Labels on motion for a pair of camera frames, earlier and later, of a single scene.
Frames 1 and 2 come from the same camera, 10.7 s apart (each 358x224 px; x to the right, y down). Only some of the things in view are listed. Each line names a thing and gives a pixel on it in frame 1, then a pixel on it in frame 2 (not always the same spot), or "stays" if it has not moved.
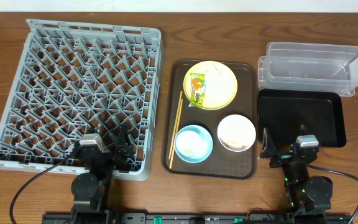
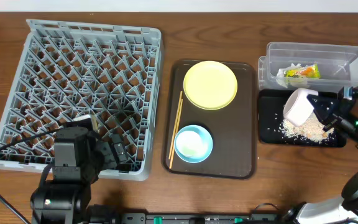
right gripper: (284, 157) → (332, 113)
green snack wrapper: (198, 89) → (309, 72)
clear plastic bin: (313, 68) stays
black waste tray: (288, 113) stays
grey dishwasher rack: (72, 78) stays
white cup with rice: (236, 133) → (297, 107)
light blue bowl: (193, 144) stays
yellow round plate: (220, 83) stays
